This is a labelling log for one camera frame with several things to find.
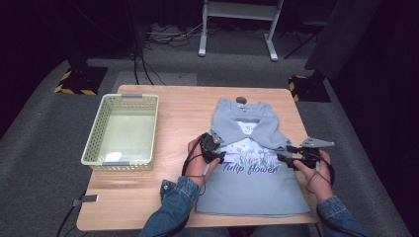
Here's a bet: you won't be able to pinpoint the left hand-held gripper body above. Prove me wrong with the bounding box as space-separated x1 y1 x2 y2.
199 128 225 164

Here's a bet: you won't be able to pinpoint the black cable under table clamp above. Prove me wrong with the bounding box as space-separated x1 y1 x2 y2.
54 200 83 237

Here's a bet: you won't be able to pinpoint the person's left hand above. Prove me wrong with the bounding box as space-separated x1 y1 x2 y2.
186 138 220 186

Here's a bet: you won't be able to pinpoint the black stand base hazard stripes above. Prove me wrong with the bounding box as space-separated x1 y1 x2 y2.
53 65 109 97
288 74 332 104

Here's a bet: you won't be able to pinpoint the right hand-held gripper black cable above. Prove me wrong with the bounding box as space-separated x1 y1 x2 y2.
305 151 336 196

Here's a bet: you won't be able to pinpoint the light blue printed T-shirt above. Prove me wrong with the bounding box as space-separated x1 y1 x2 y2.
196 97 312 218

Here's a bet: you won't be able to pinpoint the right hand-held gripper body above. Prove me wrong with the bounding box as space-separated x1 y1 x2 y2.
286 137 335 170

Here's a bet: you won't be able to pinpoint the person's right hand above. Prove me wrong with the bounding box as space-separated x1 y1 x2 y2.
293 149 335 203

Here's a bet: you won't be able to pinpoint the bundle of black floor cables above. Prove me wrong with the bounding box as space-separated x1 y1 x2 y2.
131 21 221 87

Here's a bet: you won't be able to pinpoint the grey table edge clamp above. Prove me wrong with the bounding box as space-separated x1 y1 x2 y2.
71 194 100 208

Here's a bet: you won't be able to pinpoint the light green plastic basket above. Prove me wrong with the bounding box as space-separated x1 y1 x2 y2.
80 93 160 172

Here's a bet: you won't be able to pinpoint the black tripod stand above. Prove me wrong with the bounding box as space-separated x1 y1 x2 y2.
283 18 330 61

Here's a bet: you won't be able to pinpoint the white metal stand frame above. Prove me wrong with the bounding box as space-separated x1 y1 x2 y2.
197 0 285 63

